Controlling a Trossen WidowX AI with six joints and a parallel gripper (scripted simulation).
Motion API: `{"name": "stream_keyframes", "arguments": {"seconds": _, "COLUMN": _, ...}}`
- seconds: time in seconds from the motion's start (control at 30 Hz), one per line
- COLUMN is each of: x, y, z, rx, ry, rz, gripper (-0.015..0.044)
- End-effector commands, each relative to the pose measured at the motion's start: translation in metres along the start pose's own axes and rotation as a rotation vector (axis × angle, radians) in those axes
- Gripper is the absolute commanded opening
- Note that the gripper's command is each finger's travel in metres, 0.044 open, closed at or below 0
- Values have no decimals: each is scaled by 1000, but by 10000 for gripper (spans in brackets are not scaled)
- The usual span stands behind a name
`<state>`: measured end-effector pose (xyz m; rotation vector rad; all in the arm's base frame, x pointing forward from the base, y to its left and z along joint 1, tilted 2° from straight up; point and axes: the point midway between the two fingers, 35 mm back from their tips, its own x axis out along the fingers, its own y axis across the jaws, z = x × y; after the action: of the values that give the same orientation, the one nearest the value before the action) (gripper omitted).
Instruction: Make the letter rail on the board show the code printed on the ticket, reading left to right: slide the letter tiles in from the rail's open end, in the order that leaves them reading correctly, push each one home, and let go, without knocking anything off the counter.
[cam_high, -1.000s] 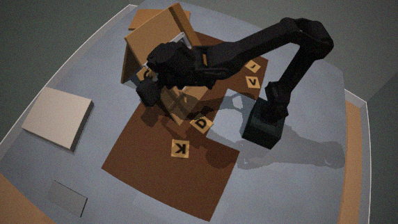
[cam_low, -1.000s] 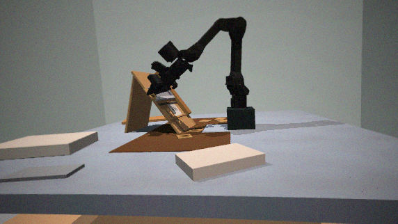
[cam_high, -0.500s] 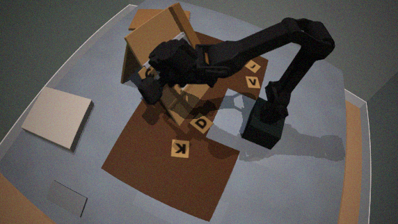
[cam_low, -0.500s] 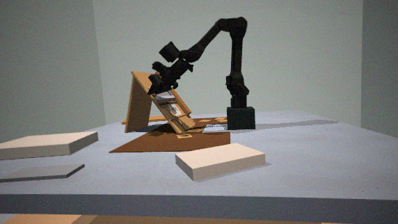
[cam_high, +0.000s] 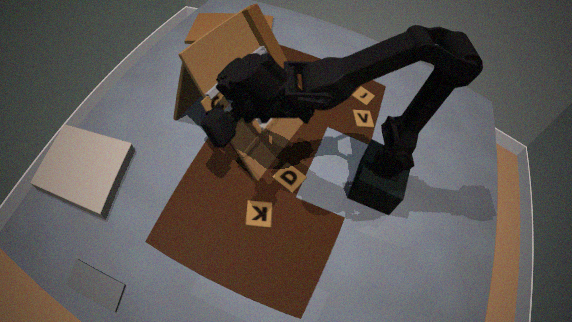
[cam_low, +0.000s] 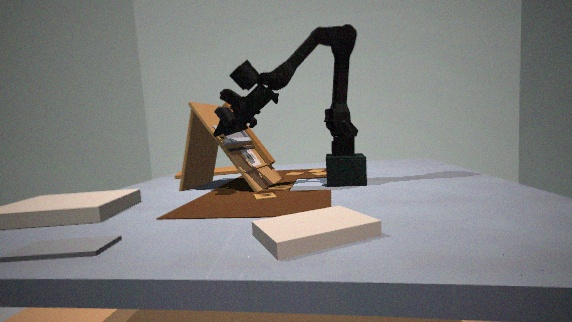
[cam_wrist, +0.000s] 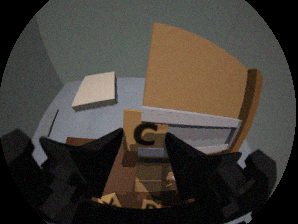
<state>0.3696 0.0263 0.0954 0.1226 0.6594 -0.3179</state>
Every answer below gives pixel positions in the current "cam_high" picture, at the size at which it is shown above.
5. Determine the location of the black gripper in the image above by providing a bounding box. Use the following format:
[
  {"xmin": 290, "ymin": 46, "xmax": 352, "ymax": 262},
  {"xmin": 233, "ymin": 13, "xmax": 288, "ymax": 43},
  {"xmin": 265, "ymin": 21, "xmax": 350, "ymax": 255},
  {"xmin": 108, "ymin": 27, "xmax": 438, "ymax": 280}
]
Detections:
[{"xmin": 200, "ymin": 95, "xmax": 271, "ymax": 148}]

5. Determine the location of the tan cardboard-coloured slanted board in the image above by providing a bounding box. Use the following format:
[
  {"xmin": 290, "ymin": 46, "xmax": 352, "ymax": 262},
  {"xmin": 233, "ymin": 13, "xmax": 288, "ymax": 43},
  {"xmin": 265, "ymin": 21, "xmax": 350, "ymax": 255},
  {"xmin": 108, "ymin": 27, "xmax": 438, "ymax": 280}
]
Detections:
[{"xmin": 173, "ymin": 4, "xmax": 304, "ymax": 181}]

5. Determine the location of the grey paper ticket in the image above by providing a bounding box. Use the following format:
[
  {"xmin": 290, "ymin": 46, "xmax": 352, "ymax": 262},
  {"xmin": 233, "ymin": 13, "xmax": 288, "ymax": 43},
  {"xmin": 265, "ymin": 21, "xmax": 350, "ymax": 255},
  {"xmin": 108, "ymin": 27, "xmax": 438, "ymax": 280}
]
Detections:
[{"xmin": 256, "ymin": 118, "xmax": 273, "ymax": 130}]

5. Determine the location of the brown tile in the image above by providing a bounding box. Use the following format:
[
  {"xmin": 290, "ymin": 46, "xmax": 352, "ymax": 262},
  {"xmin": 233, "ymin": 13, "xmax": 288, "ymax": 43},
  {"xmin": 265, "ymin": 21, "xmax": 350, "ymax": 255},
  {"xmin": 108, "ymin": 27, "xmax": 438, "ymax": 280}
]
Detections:
[
  {"xmin": 352, "ymin": 86, "xmax": 375, "ymax": 106},
  {"xmin": 246, "ymin": 200, "xmax": 272, "ymax": 228}
]

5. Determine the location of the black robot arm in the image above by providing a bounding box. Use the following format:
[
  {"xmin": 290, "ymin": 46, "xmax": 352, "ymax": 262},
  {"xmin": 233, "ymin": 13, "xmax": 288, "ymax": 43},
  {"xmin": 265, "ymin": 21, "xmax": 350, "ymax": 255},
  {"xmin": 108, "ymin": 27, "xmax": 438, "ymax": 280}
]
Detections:
[{"xmin": 215, "ymin": 25, "xmax": 483, "ymax": 182}]

